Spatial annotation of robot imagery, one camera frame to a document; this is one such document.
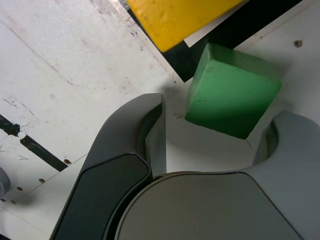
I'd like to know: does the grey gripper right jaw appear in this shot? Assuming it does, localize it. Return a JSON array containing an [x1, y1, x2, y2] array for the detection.
[[107, 110, 320, 240]]

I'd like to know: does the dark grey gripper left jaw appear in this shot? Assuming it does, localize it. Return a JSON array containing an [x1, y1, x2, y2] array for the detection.
[[49, 92, 167, 240]]

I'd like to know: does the green cube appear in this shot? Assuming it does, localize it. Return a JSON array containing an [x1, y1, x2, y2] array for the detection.
[[184, 41, 283, 141]]

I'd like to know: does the yellow cube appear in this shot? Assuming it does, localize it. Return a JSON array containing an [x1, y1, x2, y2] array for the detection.
[[126, 0, 248, 54]]

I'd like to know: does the black tape square outline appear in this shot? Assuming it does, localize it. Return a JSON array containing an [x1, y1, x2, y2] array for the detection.
[[132, 0, 305, 84]]

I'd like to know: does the black tape strip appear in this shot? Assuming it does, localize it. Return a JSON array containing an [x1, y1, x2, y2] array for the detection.
[[0, 113, 70, 173]]

